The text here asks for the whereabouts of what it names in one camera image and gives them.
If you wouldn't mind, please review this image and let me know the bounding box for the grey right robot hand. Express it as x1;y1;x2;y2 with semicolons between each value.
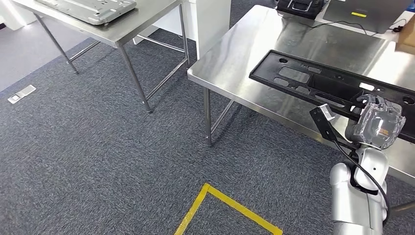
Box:
345;94;407;150

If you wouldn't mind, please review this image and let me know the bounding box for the black plastic plate bracket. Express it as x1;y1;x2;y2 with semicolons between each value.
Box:
249;49;415;144

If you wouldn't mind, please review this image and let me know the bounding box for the large steel workbench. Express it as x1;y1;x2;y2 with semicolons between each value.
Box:
187;4;415;216

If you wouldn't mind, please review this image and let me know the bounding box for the cardboard box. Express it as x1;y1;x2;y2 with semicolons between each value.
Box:
394;14;415;55

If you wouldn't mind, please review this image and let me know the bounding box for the grey laptop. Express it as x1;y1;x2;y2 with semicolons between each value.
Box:
323;0;415;35

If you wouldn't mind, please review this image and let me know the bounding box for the black device case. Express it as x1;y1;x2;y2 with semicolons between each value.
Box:
276;0;325;20

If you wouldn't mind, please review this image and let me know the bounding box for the yellow floor tape square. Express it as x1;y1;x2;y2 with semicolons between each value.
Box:
173;183;283;235

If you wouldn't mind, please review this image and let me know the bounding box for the white cabinet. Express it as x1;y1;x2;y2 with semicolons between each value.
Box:
133;0;232;61

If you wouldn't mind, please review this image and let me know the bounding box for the steel table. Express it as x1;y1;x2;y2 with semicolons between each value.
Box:
11;0;191;114

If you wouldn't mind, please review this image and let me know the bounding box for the grey metal panel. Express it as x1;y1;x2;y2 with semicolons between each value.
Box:
34;0;138;26

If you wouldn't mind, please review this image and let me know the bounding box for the metal floor outlet plate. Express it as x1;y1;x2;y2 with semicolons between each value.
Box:
7;84;37;105

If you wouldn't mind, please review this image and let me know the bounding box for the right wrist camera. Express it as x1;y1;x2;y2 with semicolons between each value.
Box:
309;103;359;150

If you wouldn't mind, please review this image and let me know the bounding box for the black camera cable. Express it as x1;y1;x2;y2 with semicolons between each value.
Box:
332;139;392;228

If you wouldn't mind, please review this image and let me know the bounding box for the black laptop cable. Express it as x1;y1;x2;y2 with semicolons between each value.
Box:
309;18;408;36

